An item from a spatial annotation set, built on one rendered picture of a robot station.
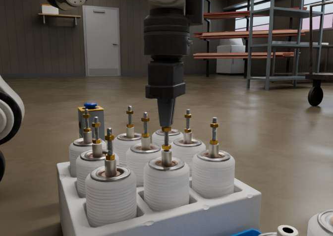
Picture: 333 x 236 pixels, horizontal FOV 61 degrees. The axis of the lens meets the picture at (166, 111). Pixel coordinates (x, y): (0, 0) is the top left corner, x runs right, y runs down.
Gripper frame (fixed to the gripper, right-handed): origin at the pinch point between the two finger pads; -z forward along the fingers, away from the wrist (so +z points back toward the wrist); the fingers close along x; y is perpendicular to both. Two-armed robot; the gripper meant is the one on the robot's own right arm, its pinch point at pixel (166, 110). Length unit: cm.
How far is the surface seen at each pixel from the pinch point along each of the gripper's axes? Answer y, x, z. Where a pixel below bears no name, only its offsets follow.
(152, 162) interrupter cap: -2.7, 0.7, -11.0
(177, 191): 3.3, 3.3, -15.3
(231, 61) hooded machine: -70, -924, 13
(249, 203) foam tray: 16.9, -5.5, -19.9
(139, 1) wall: -371, -860, 208
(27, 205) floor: -52, -14, -36
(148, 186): -2.5, 3.9, -14.9
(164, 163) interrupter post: 0.0, 1.1, -10.7
